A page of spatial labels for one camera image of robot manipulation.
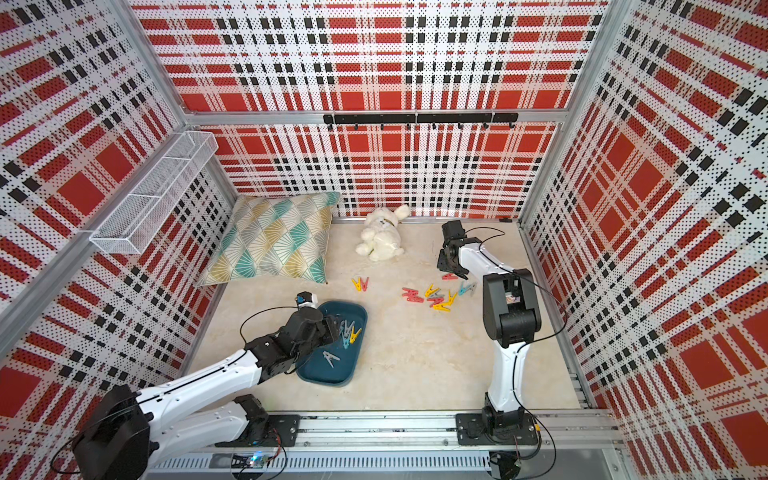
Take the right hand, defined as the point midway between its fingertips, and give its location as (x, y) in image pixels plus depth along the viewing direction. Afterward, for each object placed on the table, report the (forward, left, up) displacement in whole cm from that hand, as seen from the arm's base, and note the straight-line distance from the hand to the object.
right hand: (454, 263), depth 100 cm
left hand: (-22, +36, +2) cm, 43 cm away
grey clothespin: (-22, +35, -4) cm, 42 cm away
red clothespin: (-2, +1, -6) cm, 7 cm away
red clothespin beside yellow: (-5, +31, -5) cm, 32 cm away
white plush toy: (+9, +26, +4) cm, 28 cm away
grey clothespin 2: (-30, +39, -4) cm, 50 cm away
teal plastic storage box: (-32, +38, -4) cm, 50 cm away
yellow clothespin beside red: (-5, +34, -5) cm, 34 cm away
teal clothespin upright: (-7, -3, -6) cm, 10 cm away
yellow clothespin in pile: (-14, +5, -5) cm, 15 cm away
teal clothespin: (-25, +35, -4) cm, 43 cm away
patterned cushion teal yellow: (+2, +59, +12) cm, 60 cm away
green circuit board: (-55, +53, -3) cm, 76 cm away
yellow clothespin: (-24, +33, -4) cm, 41 cm away
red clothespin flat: (-10, +15, -5) cm, 18 cm away
